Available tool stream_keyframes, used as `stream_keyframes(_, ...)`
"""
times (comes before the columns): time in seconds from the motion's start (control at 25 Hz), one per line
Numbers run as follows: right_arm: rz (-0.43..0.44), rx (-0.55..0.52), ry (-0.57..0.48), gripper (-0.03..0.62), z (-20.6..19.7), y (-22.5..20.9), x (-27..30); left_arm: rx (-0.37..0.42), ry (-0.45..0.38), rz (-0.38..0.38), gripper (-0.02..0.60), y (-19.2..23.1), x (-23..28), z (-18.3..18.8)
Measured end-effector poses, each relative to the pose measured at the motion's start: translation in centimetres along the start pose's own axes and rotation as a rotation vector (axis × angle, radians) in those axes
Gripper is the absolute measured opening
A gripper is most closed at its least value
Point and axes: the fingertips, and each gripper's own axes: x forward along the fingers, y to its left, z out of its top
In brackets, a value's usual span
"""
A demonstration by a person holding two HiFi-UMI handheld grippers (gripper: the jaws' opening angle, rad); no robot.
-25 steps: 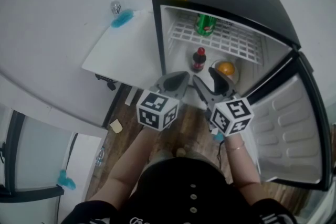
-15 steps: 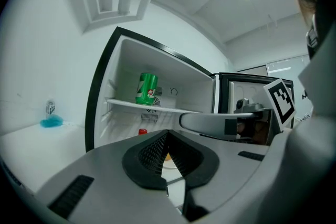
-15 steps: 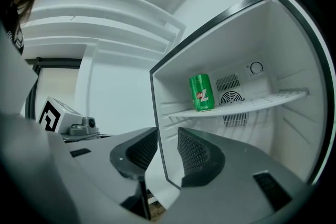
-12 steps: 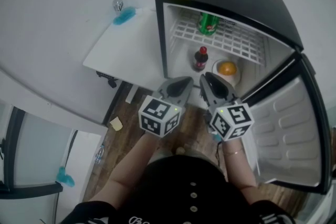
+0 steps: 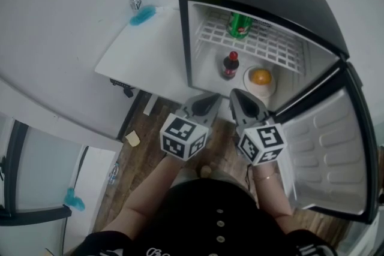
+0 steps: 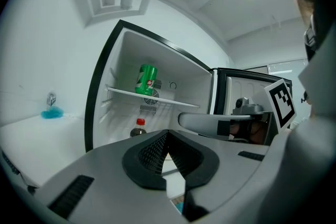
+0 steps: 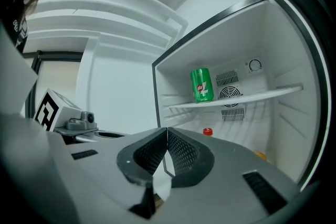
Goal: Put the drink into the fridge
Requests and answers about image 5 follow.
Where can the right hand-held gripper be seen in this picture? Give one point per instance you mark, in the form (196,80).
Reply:
(264,144)

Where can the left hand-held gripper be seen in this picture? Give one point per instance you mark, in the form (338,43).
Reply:
(180,138)

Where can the dark soda bottle red cap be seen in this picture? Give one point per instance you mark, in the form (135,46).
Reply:
(230,67)

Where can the green drink can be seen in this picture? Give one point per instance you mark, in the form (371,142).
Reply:
(239,25)

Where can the person's right forearm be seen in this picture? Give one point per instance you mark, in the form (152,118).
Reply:
(273,198)

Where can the person's left forearm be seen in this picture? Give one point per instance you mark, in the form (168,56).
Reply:
(150,195)

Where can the orange fruit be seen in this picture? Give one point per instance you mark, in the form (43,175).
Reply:
(261,76)

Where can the person's right tan shoe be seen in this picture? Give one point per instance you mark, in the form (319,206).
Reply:
(206,171)

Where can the person's grey trousers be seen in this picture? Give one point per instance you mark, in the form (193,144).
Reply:
(223,176)

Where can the yellow paper note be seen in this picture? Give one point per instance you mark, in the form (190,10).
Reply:
(132,138)

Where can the black power adapter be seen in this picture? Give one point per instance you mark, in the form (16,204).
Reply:
(128,92)

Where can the white table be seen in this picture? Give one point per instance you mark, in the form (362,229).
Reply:
(141,57)

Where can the black power strip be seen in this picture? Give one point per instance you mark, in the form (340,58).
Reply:
(118,83)

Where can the person's black shirt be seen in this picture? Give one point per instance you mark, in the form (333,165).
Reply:
(210,219)

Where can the clear water bottle blue label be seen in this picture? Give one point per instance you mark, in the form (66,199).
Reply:
(113,174)

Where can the small glass on table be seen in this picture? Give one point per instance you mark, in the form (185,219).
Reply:
(135,3)

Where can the white window ledge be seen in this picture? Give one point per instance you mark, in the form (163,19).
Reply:
(96,177)

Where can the white and wood chair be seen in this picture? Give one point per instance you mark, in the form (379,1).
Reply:
(366,236)

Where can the black framed window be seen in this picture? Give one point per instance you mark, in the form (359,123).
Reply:
(15,165)

